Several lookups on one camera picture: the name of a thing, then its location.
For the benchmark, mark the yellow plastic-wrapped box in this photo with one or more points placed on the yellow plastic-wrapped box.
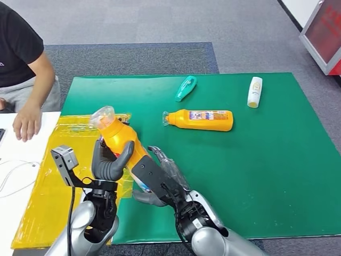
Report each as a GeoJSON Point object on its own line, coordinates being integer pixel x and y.
{"type": "Point", "coordinates": [40, 212]}

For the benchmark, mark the person's right hand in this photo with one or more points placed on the person's right hand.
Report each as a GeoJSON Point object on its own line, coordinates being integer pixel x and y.
{"type": "Point", "coordinates": [1, 104]}

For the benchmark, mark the white plastic bottle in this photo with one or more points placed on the white plastic bottle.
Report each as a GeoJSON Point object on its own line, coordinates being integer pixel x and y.
{"type": "Point", "coordinates": [254, 92]}

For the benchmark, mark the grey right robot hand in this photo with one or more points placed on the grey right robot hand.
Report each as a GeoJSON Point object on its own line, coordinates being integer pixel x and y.
{"type": "Point", "coordinates": [174, 173]}

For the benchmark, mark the green table mat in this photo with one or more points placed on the green table mat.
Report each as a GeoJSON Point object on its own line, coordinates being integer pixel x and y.
{"type": "Point", "coordinates": [253, 162]}

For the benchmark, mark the dark grey floor rug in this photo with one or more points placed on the dark grey floor rug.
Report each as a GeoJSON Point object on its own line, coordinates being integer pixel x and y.
{"type": "Point", "coordinates": [133, 58]}

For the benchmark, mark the person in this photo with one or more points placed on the person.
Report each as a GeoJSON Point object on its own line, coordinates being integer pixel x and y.
{"type": "Point", "coordinates": [16, 46]}

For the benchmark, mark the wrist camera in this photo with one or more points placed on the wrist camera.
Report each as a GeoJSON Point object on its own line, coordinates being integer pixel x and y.
{"type": "Point", "coordinates": [63, 159]}
{"type": "Point", "coordinates": [152, 175]}

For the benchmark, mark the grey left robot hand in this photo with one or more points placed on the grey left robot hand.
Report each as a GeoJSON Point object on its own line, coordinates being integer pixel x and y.
{"type": "Point", "coordinates": [106, 169]}

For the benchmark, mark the orange bottle with clear cap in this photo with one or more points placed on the orange bottle with clear cap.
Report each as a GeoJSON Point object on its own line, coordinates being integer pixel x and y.
{"type": "Point", "coordinates": [117, 136]}
{"type": "Point", "coordinates": [205, 124]}

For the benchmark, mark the red and white cabinet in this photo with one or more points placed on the red and white cabinet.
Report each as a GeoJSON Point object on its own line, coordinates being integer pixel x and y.
{"type": "Point", "coordinates": [324, 32]}

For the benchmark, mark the person's left hand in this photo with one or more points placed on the person's left hand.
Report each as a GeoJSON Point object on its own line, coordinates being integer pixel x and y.
{"type": "Point", "coordinates": [26, 123]}

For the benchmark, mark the dark flat device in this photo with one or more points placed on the dark flat device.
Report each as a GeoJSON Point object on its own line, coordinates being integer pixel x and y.
{"type": "Point", "coordinates": [1, 136]}

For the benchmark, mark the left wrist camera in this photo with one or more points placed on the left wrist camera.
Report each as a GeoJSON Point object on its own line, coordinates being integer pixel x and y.
{"type": "Point", "coordinates": [63, 159]}

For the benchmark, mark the person's left forearm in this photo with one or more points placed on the person's left forearm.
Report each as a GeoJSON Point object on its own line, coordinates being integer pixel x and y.
{"type": "Point", "coordinates": [41, 83]}

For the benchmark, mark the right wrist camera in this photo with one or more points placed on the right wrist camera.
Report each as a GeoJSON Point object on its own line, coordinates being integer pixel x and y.
{"type": "Point", "coordinates": [152, 175]}

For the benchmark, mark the teal plastic bottle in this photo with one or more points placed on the teal plastic bottle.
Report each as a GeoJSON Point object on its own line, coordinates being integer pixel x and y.
{"type": "Point", "coordinates": [185, 89]}

